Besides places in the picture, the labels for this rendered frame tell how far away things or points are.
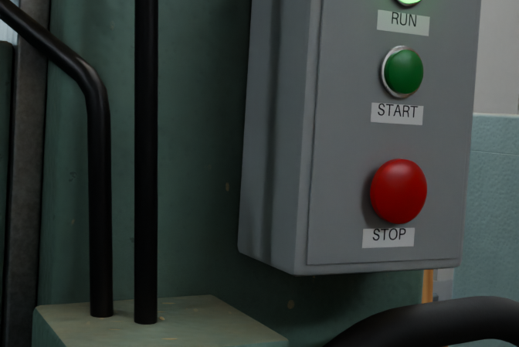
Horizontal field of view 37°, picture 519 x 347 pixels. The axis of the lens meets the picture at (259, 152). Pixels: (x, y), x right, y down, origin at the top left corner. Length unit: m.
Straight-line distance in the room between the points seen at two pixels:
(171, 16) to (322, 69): 0.08
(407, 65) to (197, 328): 0.15
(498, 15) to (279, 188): 2.49
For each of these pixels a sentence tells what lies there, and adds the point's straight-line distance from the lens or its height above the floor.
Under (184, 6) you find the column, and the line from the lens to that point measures 0.38.
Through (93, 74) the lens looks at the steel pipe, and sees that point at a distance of 0.34.
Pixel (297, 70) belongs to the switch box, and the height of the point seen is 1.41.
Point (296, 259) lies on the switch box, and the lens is 0.34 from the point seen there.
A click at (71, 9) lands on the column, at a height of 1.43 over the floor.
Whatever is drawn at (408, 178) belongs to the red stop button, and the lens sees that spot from 0.36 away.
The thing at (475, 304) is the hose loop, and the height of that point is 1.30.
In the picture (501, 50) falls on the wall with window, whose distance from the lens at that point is 2.83.
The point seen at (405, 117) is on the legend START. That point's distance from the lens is 0.37.
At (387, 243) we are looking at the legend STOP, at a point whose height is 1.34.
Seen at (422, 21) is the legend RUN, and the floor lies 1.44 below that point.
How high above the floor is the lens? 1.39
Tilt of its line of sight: 3 degrees down
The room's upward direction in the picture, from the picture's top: 3 degrees clockwise
